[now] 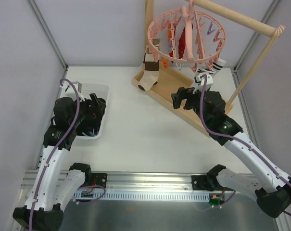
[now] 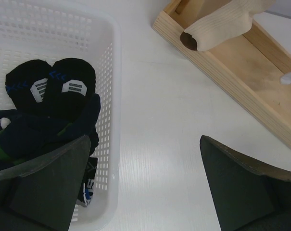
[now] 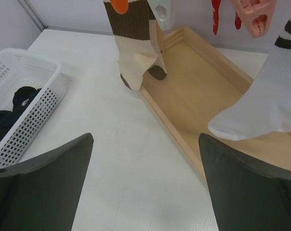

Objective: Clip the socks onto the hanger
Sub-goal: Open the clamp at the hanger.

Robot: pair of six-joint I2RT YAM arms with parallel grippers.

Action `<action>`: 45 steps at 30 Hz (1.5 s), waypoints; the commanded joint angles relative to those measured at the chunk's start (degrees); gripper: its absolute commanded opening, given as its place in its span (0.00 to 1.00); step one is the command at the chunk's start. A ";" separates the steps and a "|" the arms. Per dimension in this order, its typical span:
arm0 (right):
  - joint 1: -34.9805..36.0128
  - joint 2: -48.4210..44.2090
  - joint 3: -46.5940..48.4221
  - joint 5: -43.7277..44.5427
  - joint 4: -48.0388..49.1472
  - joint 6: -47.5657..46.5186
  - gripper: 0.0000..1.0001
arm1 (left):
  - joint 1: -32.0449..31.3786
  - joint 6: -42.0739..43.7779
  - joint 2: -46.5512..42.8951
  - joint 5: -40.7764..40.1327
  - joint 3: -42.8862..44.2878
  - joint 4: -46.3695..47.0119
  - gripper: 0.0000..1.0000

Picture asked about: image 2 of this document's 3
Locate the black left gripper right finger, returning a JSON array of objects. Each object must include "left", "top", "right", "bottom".
[{"left": 200, "top": 136, "right": 291, "bottom": 231}]

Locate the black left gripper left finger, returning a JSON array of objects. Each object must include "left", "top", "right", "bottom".
[{"left": 0, "top": 136, "right": 90, "bottom": 231}]

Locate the black sock with white patch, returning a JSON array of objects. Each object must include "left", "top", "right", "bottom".
[{"left": 42, "top": 58, "right": 96, "bottom": 121}]

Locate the navy green striped sock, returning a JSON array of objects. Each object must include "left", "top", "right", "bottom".
[{"left": 0, "top": 93, "right": 101, "bottom": 171}]

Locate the white plastic laundry basket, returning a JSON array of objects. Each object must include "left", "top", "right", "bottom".
[{"left": 0, "top": 0, "right": 121, "bottom": 230}]

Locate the cream sock brown toe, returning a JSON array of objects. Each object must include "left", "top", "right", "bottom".
[{"left": 180, "top": 0, "right": 275, "bottom": 51}]

